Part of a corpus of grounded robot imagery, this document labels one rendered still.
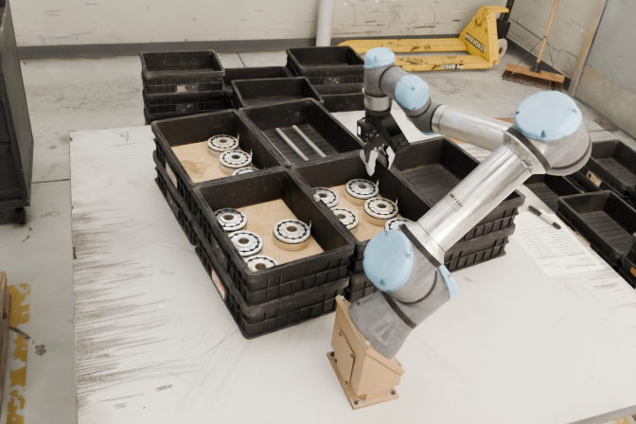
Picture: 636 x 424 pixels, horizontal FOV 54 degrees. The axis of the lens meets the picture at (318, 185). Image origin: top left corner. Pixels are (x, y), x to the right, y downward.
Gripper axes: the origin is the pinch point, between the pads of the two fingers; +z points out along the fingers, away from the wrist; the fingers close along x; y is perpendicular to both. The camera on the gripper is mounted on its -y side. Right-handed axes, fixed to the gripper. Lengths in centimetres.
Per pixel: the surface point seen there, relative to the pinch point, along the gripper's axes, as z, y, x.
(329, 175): 11.7, 18.8, 6.0
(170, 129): 4, 59, 43
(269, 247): 11.7, -0.6, 36.3
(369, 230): 16.3, -4.8, 6.5
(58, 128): 91, 237, 69
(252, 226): 11.7, 9.6, 36.7
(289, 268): 1.9, -19.3, 39.1
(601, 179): 81, 28, -148
